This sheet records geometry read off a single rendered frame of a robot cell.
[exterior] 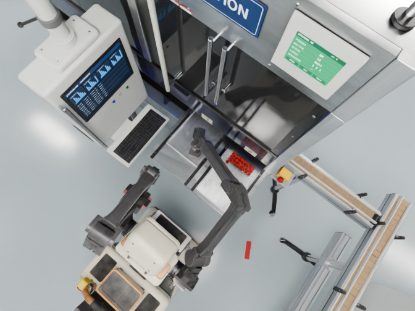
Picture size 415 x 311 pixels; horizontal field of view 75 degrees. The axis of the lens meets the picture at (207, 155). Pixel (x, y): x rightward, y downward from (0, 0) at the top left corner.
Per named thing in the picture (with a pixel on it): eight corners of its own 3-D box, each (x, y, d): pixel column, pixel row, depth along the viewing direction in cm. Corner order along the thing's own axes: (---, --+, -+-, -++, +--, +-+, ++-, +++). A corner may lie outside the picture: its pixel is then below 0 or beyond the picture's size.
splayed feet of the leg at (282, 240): (281, 234, 253) (286, 235, 240) (326, 269, 247) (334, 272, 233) (277, 241, 251) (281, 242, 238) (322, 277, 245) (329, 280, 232)
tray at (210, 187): (228, 149, 180) (228, 147, 177) (259, 173, 177) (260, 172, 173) (196, 188, 172) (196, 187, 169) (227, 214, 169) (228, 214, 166)
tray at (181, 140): (198, 107, 187) (198, 105, 183) (228, 129, 184) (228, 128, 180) (166, 143, 179) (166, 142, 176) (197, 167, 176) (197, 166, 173)
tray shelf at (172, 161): (192, 104, 189) (192, 103, 187) (273, 165, 181) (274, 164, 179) (147, 155, 178) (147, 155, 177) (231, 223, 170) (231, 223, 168)
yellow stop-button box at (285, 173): (281, 166, 171) (285, 164, 164) (291, 173, 170) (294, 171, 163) (275, 176, 169) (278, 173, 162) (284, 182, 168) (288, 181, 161)
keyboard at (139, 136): (150, 108, 193) (150, 107, 191) (166, 120, 191) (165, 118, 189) (113, 152, 184) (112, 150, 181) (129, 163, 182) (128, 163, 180)
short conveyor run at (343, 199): (275, 165, 183) (283, 160, 167) (288, 148, 186) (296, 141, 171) (362, 230, 174) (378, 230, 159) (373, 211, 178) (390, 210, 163)
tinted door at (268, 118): (216, 108, 151) (229, 37, 94) (278, 154, 146) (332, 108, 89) (215, 108, 151) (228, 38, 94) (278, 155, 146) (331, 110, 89)
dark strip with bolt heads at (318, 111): (261, 159, 167) (318, 102, 90) (267, 163, 166) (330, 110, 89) (260, 161, 167) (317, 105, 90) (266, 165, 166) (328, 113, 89)
